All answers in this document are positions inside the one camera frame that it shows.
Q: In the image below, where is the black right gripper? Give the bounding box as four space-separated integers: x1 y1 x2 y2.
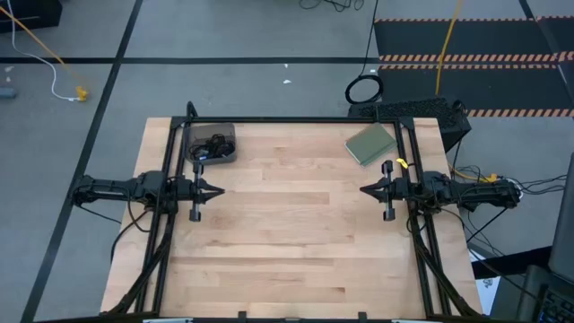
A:
360 160 412 222

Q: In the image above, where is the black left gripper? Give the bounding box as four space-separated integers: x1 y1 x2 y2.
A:
172 161 225 223

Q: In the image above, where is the black round-coiled USB-C cable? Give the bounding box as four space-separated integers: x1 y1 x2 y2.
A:
208 133 234 156

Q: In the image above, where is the green notebook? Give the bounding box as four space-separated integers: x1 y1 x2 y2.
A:
344 123 399 168

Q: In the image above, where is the grey plastic bin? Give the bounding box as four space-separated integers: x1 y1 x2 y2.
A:
184 122 238 165

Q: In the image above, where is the black perforated computer case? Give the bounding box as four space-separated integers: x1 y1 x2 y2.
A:
348 97 472 140

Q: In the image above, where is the white printed paper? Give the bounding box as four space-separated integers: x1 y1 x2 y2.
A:
468 250 501 315

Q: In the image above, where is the black hazard-striped floor mat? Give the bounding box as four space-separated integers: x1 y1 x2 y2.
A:
374 16 574 118

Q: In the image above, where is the black keyboard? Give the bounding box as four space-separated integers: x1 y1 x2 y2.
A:
535 286 574 323

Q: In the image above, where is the black floor box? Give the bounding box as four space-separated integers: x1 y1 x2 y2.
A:
0 0 63 33

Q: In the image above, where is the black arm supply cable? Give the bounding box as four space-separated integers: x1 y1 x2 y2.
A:
109 205 152 264

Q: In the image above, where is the black aluminium table frame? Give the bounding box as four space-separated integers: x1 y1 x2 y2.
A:
100 100 483 323

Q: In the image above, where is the black coiled floor cable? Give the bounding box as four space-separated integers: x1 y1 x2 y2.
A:
344 0 386 105

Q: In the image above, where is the yellow floor cable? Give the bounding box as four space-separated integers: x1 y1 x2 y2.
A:
434 0 463 96

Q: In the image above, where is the yellow cable with plug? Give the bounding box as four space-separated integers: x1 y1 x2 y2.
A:
0 6 90 101

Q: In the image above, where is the black floor cable bundle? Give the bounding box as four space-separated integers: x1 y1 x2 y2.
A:
450 138 569 246

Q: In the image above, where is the white floor cable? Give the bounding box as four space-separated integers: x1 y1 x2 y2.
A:
6 0 80 102

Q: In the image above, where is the black floor cable tangle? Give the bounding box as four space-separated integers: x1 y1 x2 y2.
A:
299 0 365 13

